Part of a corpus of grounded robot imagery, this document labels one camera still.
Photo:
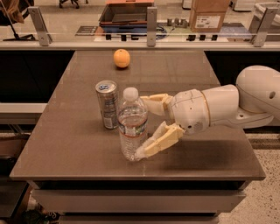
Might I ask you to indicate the grey table drawer cabinet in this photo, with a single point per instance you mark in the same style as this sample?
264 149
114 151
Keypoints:
138 206

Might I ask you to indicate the clear plastic water bottle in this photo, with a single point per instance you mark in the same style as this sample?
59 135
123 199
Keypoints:
132 119

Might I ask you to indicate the right metal glass bracket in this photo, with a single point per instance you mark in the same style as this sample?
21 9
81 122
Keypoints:
262 31

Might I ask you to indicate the left metal glass bracket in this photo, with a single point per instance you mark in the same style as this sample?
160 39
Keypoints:
44 37

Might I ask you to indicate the middle metal glass bracket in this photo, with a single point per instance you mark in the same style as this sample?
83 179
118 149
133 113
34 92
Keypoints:
151 25

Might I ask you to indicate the metal glass bracket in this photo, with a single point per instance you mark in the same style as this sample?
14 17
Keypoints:
262 31
44 37
151 25

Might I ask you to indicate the silver drink can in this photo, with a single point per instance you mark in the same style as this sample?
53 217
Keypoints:
107 94

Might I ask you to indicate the grey open tray box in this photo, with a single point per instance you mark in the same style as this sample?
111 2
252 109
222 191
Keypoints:
125 12

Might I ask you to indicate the orange fruit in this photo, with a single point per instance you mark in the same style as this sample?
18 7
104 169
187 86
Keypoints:
121 58

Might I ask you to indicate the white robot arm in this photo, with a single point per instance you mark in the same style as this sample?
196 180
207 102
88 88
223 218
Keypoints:
252 102

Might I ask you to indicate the cardboard box with label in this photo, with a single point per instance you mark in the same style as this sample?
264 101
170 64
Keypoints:
207 15

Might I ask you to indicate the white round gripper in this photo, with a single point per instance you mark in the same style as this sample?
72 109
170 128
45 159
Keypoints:
188 111

